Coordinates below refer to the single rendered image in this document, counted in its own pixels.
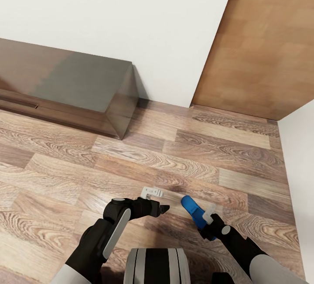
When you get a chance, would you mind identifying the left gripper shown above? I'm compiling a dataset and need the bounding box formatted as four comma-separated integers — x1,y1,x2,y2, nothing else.
137,197,170,218

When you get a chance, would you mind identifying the robot trunk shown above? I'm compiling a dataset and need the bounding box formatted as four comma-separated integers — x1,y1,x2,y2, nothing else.
123,248,191,284

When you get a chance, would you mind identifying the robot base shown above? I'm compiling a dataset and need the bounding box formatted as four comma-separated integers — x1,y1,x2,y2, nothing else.
94,272,235,284

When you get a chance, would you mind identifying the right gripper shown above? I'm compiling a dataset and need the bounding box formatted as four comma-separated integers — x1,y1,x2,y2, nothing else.
198,214,225,241

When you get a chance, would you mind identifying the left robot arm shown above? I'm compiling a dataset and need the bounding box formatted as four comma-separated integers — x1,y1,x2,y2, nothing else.
50,187,170,284

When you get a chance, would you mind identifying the sandal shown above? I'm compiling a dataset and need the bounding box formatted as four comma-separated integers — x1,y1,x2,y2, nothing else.
181,195,207,230

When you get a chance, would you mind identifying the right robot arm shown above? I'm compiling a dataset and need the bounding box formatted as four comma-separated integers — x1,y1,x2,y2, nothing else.
198,204,310,284

